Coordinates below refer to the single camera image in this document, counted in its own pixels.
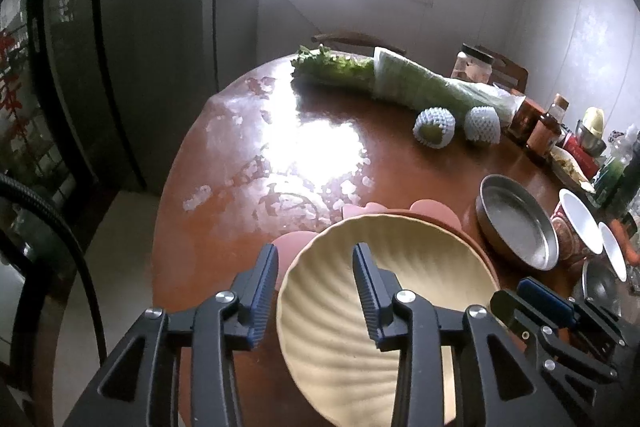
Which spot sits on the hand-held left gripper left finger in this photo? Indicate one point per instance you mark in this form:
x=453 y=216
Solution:
x=262 y=297

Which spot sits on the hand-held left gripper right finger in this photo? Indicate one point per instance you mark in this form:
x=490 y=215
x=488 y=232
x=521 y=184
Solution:
x=367 y=297

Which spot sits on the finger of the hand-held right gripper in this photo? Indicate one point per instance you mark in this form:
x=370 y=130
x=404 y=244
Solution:
x=515 y=312
x=545 y=299

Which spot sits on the cream ribbed bowl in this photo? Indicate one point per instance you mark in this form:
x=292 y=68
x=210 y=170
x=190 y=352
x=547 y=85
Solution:
x=325 y=287

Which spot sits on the round metal pan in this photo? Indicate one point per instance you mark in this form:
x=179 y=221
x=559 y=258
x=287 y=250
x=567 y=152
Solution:
x=515 y=222

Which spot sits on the small metal bowl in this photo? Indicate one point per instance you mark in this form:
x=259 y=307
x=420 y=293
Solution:
x=600 y=282

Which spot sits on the carrot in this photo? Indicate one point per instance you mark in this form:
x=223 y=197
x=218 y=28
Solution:
x=627 y=239

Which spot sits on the pink flower-shaped plate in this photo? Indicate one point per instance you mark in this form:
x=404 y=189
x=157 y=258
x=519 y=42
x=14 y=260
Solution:
x=437 y=212

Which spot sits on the white dish of food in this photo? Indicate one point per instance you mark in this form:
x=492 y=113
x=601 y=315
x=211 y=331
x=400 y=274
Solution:
x=567 y=167

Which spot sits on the green plastic bottle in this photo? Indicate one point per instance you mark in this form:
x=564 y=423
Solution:
x=617 y=182

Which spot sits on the red box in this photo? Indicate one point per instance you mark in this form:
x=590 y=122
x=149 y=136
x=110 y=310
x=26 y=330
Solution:
x=582 y=157

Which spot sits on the steel cup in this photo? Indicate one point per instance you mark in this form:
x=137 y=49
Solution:
x=590 y=144

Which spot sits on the orange-labelled sauce jar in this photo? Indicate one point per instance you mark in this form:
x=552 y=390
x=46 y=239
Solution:
x=542 y=137

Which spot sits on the red chili sauce jar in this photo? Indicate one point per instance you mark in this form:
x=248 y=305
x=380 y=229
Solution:
x=522 y=119

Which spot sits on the fruit in white foam net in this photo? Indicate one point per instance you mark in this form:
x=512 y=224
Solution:
x=435 y=127
x=482 y=124

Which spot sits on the pale yellow capped container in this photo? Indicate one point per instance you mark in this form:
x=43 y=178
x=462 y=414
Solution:
x=593 y=119

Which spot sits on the cork-capped glass bottle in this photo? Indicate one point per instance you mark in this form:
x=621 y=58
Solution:
x=560 y=103

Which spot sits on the plastic-wrapped napa cabbage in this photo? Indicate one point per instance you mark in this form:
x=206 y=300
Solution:
x=425 y=84

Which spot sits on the flat-backed wooden chair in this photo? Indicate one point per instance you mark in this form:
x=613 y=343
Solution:
x=510 y=74

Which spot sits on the green leaf lettuce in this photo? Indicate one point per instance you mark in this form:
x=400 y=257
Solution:
x=330 y=67

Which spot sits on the clear jar with black lid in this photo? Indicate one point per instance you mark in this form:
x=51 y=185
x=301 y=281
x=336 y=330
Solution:
x=472 y=67

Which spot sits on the curved wooden chair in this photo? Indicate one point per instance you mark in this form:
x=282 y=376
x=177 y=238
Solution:
x=350 y=38

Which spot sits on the grey refrigerator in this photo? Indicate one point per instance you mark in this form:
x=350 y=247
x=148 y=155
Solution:
x=150 y=32

